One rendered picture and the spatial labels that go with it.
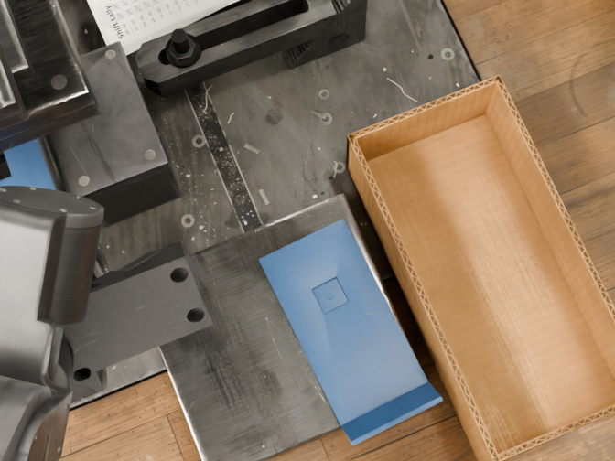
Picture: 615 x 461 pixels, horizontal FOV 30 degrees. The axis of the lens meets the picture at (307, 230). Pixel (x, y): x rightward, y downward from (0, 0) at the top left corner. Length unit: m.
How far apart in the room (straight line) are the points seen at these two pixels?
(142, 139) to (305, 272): 0.15
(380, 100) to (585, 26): 0.18
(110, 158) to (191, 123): 0.11
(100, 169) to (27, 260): 0.27
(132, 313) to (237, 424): 0.22
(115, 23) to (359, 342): 0.30
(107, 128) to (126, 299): 0.22
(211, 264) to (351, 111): 0.17
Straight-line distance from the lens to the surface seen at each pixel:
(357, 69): 0.92
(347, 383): 0.83
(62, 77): 0.67
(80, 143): 0.83
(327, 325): 0.83
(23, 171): 0.82
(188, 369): 0.84
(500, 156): 0.90
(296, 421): 0.83
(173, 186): 0.86
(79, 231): 0.57
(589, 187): 0.91
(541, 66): 0.93
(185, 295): 0.64
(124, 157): 0.82
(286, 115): 0.90
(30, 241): 0.55
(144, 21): 0.89
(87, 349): 0.64
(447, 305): 0.86
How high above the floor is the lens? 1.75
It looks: 75 degrees down
